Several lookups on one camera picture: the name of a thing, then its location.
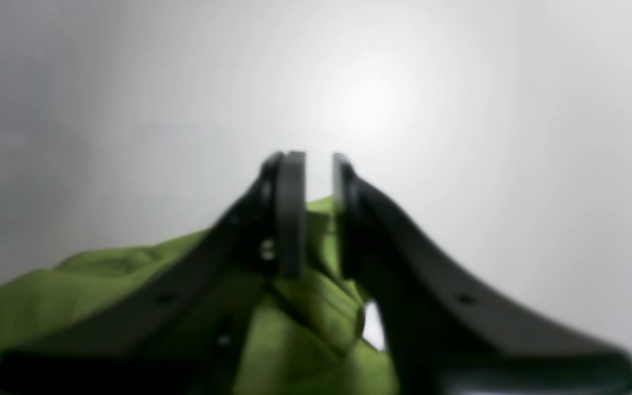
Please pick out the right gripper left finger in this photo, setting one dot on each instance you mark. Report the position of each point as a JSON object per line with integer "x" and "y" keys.
{"x": 282, "y": 195}

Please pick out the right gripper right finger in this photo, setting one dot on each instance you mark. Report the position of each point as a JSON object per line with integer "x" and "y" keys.
{"x": 349, "y": 214}

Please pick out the green T-shirt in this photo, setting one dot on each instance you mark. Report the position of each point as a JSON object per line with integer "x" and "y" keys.
{"x": 228, "y": 310}

